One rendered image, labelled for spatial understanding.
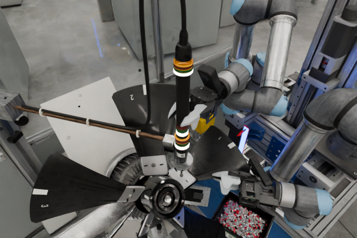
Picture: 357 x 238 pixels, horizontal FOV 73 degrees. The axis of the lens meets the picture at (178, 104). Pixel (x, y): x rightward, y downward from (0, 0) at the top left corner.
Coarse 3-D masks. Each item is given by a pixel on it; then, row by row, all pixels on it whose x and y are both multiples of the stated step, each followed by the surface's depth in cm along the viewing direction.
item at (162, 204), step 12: (144, 180) 80; (156, 180) 73; (168, 180) 73; (144, 192) 73; (156, 192) 71; (168, 192) 73; (180, 192) 75; (144, 204) 73; (156, 204) 71; (168, 204) 73; (180, 204) 74; (156, 216) 70; (168, 216) 72
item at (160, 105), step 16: (112, 96) 78; (128, 96) 78; (144, 96) 77; (160, 96) 77; (128, 112) 78; (144, 112) 77; (160, 112) 77; (160, 128) 76; (144, 144) 78; (160, 144) 76
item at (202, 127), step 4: (212, 116) 121; (200, 120) 118; (204, 120) 118; (212, 120) 123; (200, 124) 119; (204, 124) 120; (208, 124) 123; (212, 124) 126; (196, 128) 123; (200, 128) 120; (204, 128) 122; (200, 132) 122
